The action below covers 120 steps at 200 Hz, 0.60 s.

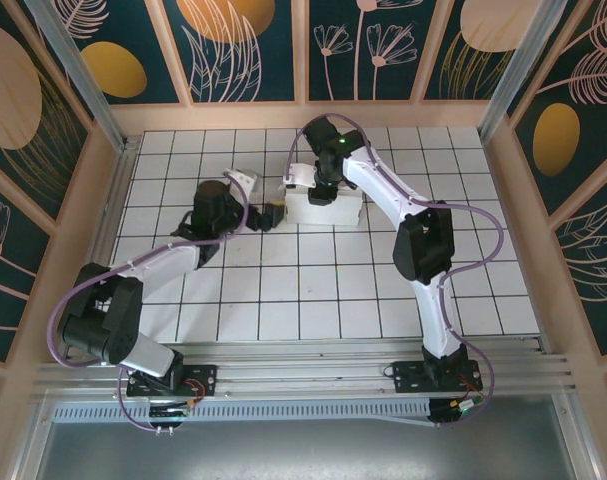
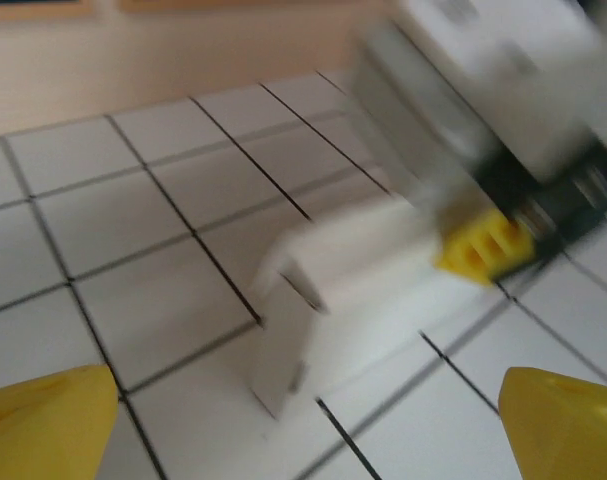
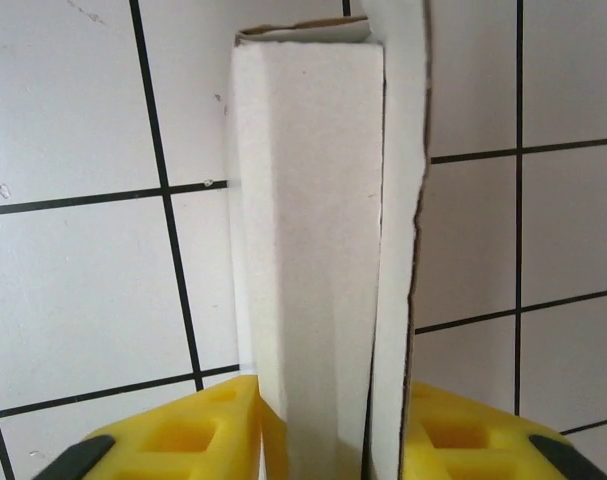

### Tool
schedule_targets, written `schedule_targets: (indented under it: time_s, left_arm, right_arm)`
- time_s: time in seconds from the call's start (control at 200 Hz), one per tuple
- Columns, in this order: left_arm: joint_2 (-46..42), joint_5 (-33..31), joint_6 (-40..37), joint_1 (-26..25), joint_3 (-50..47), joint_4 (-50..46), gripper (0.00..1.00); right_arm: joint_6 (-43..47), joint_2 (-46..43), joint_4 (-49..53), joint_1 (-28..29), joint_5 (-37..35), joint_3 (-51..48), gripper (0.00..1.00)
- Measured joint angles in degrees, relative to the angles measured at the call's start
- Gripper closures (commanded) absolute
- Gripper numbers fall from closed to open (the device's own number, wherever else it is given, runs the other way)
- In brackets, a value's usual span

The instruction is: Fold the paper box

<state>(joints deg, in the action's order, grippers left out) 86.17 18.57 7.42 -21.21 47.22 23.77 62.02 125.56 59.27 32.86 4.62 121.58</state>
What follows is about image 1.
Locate white paper box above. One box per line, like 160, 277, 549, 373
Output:
282, 182, 363, 227

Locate white gridded table board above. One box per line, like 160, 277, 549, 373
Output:
91, 127, 542, 346

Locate green controller circuit board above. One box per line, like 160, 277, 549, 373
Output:
429, 397, 488, 426
146, 399, 197, 420

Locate grey sheet metal panel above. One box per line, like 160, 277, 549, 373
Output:
32, 422, 577, 480

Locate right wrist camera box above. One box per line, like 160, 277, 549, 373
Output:
282, 162, 318, 190

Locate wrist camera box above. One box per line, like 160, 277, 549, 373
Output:
222, 168, 260, 194
282, 162, 318, 190

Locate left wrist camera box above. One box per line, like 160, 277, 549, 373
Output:
222, 168, 260, 194

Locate aluminium side rail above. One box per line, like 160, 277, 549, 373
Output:
57, 142, 143, 362

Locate long aluminium frame rails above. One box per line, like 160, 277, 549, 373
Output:
30, 335, 579, 404

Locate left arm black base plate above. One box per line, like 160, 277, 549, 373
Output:
126, 363, 219, 399

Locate aluminium corner post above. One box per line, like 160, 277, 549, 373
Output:
25, 0, 130, 152
476, 0, 570, 146

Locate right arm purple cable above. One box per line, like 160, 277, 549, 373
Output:
285, 113, 509, 430

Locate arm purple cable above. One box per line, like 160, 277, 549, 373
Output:
285, 113, 509, 430
50, 169, 250, 432

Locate grey slotted cable duct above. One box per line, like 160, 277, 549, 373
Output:
51, 397, 434, 427

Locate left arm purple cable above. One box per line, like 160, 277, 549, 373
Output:
50, 169, 250, 432

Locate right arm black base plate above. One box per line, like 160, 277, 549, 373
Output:
391, 359, 484, 395

